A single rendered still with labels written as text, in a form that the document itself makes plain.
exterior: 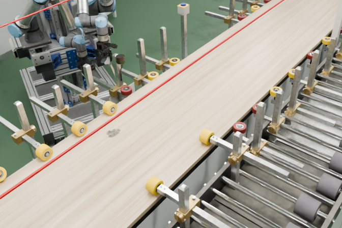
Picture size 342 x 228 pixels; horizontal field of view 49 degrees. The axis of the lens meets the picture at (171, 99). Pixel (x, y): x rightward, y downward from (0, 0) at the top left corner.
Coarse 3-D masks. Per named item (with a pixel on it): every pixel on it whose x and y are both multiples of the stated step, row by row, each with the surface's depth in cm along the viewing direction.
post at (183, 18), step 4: (184, 16) 302; (184, 20) 304; (184, 24) 306; (184, 28) 308; (184, 32) 310; (184, 36) 312; (184, 40) 315; (184, 44) 317; (184, 48) 319; (184, 52) 322; (184, 56) 324
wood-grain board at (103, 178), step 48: (288, 0) 379; (336, 0) 374; (240, 48) 303; (288, 48) 300; (192, 96) 254; (240, 96) 251; (96, 144) 219; (144, 144) 218; (192, 144) 216; (0, 192) 193; (48, 192) 192; (96, 192) 191; (144, 192) 189
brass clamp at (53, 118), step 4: (56, 108) 237; (64, 108) 237; (68, 108) 239; (52, 112) 234; (56, 112) 234; (60, 112) 235; (64, 112) 238; (48, 116) 234; (52, 116) 231; (56, 116) 234; (52, 120) 233; (56, 120) 235
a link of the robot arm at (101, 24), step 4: (96, 20) 246; (100, 20) 245; (104, 20) 246; (96, 24) 247; (100, 24) 246; (104, 24) 247; (96, 28) 250; (100, 28) 247; (104, 28) 248; (100, 32) 249; (104, 32) 250
